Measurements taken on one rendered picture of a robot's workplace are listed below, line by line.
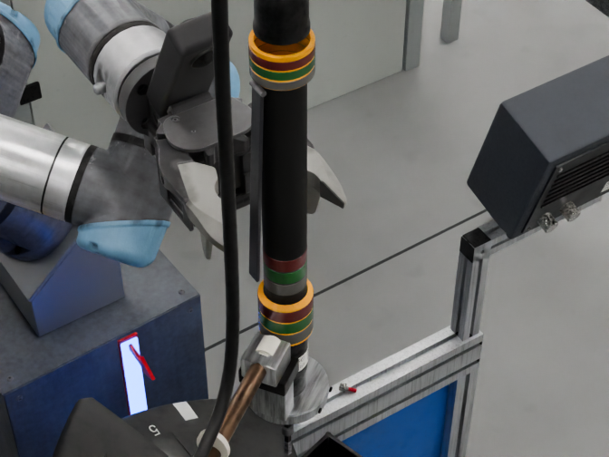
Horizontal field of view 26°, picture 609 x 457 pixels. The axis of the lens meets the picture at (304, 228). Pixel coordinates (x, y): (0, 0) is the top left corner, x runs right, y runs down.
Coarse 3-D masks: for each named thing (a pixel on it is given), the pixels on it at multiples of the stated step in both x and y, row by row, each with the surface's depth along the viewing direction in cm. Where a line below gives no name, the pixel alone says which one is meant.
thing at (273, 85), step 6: (252, 72) 86; (312, 72) 86; (252, 78) 86; (258, 78) 86; (306, 78) 86; (312, 78) 86; (264, 84) 86; (270, 84) 85; (276, 84) 85; (282, 84) 85; (288, 84) 85; (294, 84) 85; (300, 84) 86; (276, 90) 86; (282, 90) 85
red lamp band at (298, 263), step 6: (264, 252) 98; (306, 252) 99; (264, 258) 99; (270, 258) 98; (300, 258) 98; (306, 258) 99; (270, 264) 98; (276, 264) 98; (282, 264) 98; (288, 264) 98; (294, 264) 98; (300, 264) 98; (276, 270) 98; (282, 270) 98; (288, 270) 98; (294, 270) 98
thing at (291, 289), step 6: (264, 276) 100; (306, 276) 101; (264, 282) 101; (270, 282) 100; (300, 282) 100; (306, 282) 101; (270, 288) 100; (276, 288) 100; (282, 288) 100; (288, 288) 100; (294, 288) 100; (300, 288) 100; (276, 294) 100; (282, 294) 100; (288, 294) 100; (294, 294) 100
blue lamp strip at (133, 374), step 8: (128, 344) 151; (136, 344) 152; (128, 352) 152; (128, 360) 153; (136, 360) 154; (128, 368) 154; (136, 368) 154; (128, 376) 155; (136, 376) 155; (128, 384) 156; (136, 384) 156; (128, 392) 156; (136, 392) 157; (144, 392) 158; (136, 400) 158; (144, 400) 159; (136, 408) 159; (144, 408) 160
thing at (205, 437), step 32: (224, 0) 73; (224, 32) 75; (224, 64) 76; (224, 96) 78; (224, 128) 79; (224, 160) 81; (224, 192) 83; (224, 224) 85; (224, 256) 87; (224, 384) 94; (224, 416) 94; (224, 448) 95
